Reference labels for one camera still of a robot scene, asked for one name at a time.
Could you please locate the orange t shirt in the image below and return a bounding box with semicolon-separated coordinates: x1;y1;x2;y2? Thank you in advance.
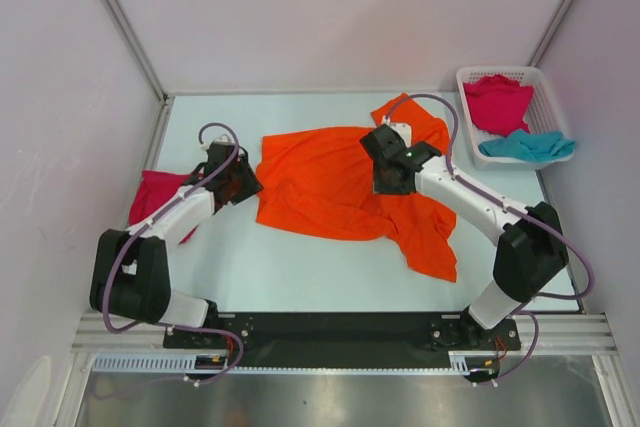
256;126;457;282

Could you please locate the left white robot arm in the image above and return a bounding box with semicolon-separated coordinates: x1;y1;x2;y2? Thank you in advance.
89;141;262;347

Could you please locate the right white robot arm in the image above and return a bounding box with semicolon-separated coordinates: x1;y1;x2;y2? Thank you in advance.
360;124;569;348

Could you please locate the folded crimson t shirt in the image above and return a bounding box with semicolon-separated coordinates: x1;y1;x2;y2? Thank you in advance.
127;170;195;246

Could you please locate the crimson t shirt in basket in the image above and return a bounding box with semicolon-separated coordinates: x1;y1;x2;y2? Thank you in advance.
463;75;534;137

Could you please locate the teal t shirt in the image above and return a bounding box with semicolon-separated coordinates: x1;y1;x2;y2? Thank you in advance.
478;129;576;163

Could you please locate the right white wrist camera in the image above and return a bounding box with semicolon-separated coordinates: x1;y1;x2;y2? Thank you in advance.
381;117;412;147

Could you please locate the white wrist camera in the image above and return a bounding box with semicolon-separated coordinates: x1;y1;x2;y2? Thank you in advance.
381;117;412;147
200;134;233;152

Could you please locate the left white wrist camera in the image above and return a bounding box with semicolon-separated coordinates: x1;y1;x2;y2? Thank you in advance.
200;134;233;152

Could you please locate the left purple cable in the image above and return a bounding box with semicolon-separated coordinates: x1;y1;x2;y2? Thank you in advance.
102;121;246;389

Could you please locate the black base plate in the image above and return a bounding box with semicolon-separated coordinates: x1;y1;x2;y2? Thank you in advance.
163;311;522;369

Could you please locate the aluminium frame rail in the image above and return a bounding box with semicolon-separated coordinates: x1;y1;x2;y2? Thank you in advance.
71;313;616;379

